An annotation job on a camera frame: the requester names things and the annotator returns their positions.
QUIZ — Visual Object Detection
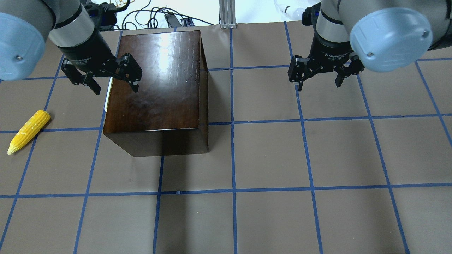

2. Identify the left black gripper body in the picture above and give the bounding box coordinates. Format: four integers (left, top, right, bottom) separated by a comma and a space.
60, 34, 120, 79

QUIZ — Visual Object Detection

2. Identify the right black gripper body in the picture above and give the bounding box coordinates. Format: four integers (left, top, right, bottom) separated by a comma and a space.
309, 34, 352, 73

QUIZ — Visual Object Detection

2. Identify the wooden drawer with white handle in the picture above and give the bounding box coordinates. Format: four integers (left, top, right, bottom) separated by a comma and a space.
104, 77, 113, 112

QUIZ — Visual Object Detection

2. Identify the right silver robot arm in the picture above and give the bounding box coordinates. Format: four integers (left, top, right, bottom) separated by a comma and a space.
288, 0, 451, 91

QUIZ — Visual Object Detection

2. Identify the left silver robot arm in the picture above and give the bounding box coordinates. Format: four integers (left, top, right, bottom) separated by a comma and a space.
0, 0, 142, 95

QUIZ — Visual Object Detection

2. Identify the dark wooden drawer box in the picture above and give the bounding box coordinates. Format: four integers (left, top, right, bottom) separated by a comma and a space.
103, 30, 209, 157

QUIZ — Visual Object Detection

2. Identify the yellow corn cob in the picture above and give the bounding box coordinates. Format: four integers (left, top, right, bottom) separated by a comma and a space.
7, 110, 51, 155

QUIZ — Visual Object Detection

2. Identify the black power adapter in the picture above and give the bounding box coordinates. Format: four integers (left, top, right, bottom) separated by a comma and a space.
164, 12, 182, 28

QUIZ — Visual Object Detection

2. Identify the aluminium frame post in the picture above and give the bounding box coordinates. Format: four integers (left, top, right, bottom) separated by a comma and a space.
219, 0, 237, 29

